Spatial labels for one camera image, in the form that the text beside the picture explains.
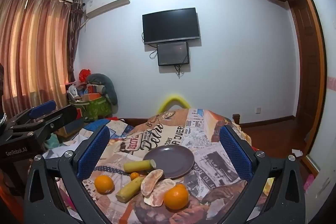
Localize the orange striped curtain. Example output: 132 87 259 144
0 0 75 115

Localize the orange with sticker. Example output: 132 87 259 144
94 175 115 194

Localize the dark purple plate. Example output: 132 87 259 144
143 145 195 180

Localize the printed blanket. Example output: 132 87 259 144
43 108 275 224

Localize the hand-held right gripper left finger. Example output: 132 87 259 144
24 125 112 224

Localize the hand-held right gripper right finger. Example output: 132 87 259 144
219 124 306 224

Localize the pink slipper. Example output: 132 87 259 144
304 174 314 191

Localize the small black wall monitor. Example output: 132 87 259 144
157 41 190 66

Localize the white air conditioner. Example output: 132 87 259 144
83 0 131 19

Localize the yellow curved tube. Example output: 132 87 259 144
157 94 190 114

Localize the peeled pomelo segment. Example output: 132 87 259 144
143 179 176 207
141 169 165 197

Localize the dark patterned curtain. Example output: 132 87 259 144
67 0 85 85

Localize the green patterned box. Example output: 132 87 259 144
76 97 113 122

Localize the red plastic bag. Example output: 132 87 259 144
79 69 91 83

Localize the black wall television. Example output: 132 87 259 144
142 7 201 45

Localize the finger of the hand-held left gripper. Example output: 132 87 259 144
10 104 78 136
6 100 57 127

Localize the grey plush toy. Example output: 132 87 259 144
87 73 118 105

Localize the green sugarcane piece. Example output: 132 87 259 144
116 177 145 203
123 159 157 173

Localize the wooden door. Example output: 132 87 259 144
286 0 329 161

